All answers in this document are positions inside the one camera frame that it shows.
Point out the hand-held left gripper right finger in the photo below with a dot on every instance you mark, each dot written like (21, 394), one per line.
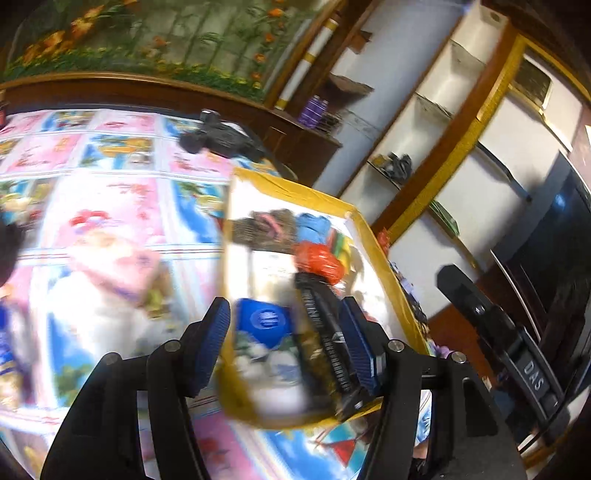
(360, 350)

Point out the large red plastic bag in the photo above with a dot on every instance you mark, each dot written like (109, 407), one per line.
(384, 240)

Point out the black gadget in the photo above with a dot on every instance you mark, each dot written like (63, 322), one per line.
(221, 138)

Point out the pink tissue pack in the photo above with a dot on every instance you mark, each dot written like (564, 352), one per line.
(115, 272)

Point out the brown knitted cloth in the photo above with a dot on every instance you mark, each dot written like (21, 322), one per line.
(258, 228)

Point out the black foil packet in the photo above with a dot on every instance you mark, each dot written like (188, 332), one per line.
(318, 332)

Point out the white rolled poster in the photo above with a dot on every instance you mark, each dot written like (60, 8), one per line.
(304, 64)

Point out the blue cloth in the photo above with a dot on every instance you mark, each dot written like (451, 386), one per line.
(311, 228)

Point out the flower wall picture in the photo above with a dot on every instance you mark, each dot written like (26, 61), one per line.
(161, 37)

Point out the brown wall shelf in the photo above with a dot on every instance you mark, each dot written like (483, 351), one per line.
(351, 85)

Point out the yellow-edged cardboard box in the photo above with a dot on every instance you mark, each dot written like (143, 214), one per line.
(258, 272)

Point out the wooden cabinet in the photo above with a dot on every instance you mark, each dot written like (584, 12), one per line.
(304, 152)

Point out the black bag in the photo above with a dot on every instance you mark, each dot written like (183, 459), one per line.
(397, 167)

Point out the green flat object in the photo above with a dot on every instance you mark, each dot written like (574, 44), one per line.
(445, 218)

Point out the printed pink blue tablecloth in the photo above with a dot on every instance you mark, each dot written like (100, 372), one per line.
(129, 203)

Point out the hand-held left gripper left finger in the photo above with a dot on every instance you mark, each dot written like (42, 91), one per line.
(212, 346)

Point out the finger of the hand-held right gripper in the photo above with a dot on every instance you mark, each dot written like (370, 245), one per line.
(466, 295)

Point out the blue white snack packet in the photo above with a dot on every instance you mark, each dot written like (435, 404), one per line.
(7, 350)

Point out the black television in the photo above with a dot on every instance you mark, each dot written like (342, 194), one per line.
(554, 258)

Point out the blue round-label packet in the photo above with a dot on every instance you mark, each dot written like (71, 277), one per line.
(265, 321)

